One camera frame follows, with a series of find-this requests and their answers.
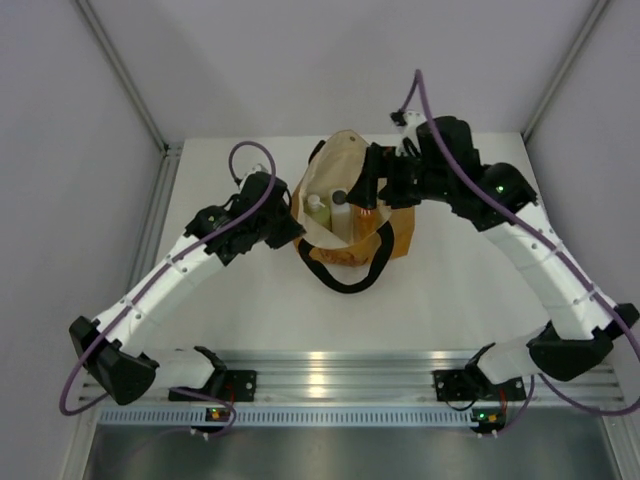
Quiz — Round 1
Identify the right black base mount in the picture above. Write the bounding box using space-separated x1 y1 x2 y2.
432 369 479 402

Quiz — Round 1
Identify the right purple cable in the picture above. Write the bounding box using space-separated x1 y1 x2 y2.
399 68 640 441

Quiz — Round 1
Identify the aluminium mounting rail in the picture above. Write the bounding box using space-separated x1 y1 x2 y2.
79 348 626 401

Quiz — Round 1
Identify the orange bottle pink cap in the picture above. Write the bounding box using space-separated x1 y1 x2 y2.
354 207 377 239

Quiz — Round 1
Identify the left aluminium frame post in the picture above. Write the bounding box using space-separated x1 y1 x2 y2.
72 0 169 157

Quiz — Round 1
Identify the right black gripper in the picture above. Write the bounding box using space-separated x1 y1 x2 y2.
346 148 452 212

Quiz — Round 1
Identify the right aluminium frame post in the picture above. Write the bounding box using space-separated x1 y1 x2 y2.
520 0 614 144

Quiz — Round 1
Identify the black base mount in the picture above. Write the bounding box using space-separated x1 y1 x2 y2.
432 369 479 402
168 369 257 403

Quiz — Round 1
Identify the tan canvas tote bag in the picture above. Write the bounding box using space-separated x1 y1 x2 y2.
291 130 415 294

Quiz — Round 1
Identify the green pump bottle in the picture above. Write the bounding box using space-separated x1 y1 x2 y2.
306 194 331 230

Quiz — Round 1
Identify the grey slotted cable duct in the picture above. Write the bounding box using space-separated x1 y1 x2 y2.
98 405 500 427

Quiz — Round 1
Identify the aluminium frame post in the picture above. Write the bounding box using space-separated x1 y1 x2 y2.
520 0 614 144
72 0 169 157

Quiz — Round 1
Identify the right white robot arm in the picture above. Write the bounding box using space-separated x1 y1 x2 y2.
347 111 639 397

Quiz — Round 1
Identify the white bottle black cap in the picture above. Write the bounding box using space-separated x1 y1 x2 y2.
330 189 352 241

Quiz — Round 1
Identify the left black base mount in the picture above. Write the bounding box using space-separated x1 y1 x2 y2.
168 369 257 403

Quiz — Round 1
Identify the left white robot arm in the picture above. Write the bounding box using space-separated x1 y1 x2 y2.
69 169 304 405

